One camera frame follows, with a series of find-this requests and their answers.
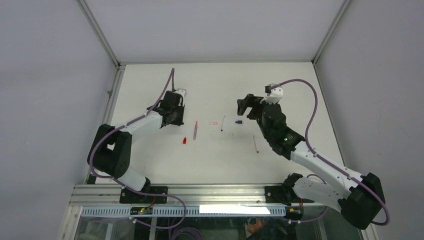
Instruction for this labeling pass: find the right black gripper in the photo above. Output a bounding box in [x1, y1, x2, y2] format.
[237, 94, 277, 141]

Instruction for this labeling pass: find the pink highlighter pen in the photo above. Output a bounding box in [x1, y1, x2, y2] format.
[192, 120, 199, 141]

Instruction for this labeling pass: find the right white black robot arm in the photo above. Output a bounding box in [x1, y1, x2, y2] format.
[237, 94, 390, 230]

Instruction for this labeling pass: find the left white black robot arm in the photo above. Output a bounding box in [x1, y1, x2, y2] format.
[87, 88, 187, 203]

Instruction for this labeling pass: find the white blue-tip pen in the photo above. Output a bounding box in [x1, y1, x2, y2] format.
[220, 115, 226, 132]

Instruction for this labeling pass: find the white red-tip pen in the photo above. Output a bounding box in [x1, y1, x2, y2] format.
[253, 135, 260, 154]

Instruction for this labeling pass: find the orange object under table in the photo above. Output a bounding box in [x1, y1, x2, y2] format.
[246, 217, 268, 235]

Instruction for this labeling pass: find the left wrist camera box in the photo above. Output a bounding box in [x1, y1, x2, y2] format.
[175, 88, 187, 107]

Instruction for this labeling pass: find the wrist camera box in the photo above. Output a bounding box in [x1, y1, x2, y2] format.
[260, 83, 284, 105]
[175, 88, 187, 107]

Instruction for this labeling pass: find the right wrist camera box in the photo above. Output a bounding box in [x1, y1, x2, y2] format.
[260, 83, 284, 105]

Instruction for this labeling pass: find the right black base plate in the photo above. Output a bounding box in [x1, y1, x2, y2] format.
[264, 185, 301, 206]

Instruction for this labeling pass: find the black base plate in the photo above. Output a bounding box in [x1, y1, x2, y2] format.
[264, 185, 301, 206]
[119, 185, 169, 204]

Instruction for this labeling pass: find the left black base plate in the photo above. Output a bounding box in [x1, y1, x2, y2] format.
[119, 185, 169, 204]

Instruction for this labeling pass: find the white slotted cable duct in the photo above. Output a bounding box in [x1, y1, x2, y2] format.
[81, 204, 286, 218]

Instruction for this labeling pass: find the aluminium mounting rail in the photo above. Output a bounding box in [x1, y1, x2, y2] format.
[68, 183, 369, 208]

